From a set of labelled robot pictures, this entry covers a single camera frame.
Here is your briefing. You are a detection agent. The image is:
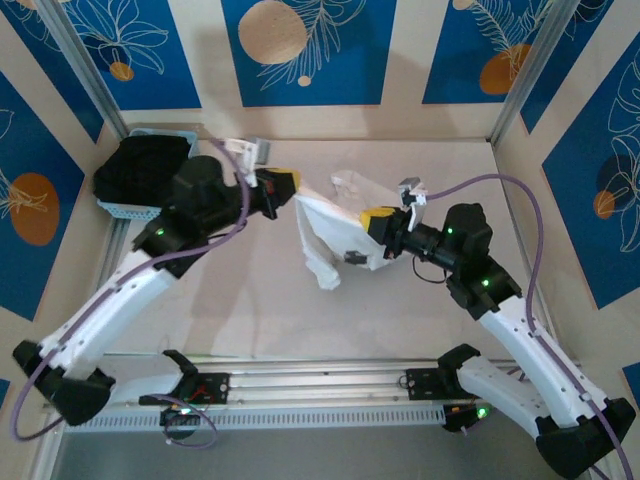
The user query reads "white t-shirt with black print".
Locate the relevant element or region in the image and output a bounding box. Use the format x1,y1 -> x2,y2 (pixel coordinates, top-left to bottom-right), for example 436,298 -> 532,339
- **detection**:
292,168 -> 417,292

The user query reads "light blue plastic basket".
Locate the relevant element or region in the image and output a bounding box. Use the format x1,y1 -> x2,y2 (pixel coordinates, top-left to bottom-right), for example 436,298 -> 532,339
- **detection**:
96,127 -> 202,225

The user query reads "black cloth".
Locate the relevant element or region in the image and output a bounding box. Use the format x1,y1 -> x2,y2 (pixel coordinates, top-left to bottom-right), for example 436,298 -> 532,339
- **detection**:
92,133 -> 199,210

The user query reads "black controller box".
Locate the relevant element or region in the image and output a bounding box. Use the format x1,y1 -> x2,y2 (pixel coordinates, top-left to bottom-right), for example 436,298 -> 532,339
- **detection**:
442,402 -> 496,435
158,404 -> 202,442

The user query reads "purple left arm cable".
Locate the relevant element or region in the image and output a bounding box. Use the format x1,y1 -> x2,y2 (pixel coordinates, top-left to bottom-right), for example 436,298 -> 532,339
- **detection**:
9,137 -> 251,450

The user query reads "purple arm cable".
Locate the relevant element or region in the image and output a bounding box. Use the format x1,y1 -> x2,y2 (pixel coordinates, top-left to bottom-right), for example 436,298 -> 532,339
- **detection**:
424,173 -> 631,480
9,137 -> 251,450

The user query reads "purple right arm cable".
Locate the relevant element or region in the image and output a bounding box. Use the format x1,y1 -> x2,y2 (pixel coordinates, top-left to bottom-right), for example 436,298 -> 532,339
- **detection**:
424,173 -> 631,480

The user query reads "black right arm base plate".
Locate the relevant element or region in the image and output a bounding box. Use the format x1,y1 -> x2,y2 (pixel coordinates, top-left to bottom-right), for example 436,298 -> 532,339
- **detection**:
405,367 -> 481,401

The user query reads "aluminium rail frame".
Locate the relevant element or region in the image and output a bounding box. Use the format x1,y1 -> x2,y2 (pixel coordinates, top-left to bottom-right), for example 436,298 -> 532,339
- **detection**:
42,357 -> 594,415

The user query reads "aluminium corner post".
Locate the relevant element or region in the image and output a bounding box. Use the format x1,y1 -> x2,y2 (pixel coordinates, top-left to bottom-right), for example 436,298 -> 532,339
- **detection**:
35,0 -> 130,142
488,0 -> 575,147

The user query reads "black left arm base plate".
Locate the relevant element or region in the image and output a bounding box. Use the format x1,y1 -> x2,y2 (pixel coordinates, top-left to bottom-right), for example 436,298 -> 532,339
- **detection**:
138,372 -> 232,405

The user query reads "white slotted cable duct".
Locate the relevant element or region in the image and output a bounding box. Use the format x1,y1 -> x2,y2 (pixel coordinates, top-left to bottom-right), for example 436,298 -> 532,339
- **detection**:
62,404 -> 447,434

